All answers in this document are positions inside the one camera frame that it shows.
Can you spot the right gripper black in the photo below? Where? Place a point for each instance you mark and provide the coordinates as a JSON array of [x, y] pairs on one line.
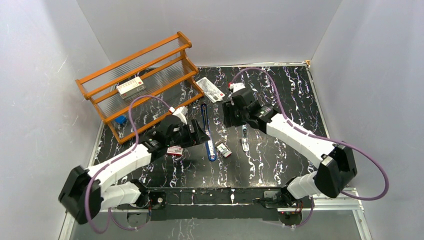
[[228, 109]]

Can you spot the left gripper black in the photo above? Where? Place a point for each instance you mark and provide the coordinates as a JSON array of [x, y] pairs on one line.
[[192, 133]]

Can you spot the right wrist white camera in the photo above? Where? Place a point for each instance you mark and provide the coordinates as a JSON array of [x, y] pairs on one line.
[[236, 88]]

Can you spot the orange wooden shelf rack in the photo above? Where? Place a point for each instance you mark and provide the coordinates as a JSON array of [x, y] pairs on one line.
[[167, 73]]

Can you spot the wrist white camera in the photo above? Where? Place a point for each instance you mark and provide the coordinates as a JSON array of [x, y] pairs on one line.
[[181, 112], [236, 88]]

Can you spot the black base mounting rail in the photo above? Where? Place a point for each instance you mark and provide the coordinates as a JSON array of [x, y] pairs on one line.
[[263, 203]]

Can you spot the red white staple box sleeve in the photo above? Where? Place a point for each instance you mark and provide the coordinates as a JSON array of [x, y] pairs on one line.
[[175, 151]]

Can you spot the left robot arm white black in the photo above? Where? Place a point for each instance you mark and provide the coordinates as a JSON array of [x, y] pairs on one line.
[[87, 191]]

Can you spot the aluminium frame rail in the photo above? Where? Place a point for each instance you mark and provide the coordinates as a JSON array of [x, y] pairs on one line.
[[323, 203]]

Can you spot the small blue object under shelf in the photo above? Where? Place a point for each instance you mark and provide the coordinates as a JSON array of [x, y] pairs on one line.
[[121, 121]]

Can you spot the white printed paper packet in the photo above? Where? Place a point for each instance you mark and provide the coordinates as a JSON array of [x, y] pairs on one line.
[[210, 90]]

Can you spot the white box on shelf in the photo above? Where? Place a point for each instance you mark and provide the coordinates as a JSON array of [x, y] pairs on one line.
[[130, 87]]

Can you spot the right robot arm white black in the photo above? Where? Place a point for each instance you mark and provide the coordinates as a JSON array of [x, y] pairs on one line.
[[335, 163]]

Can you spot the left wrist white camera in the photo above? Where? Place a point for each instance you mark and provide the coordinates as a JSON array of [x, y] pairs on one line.
[[181, 112]]

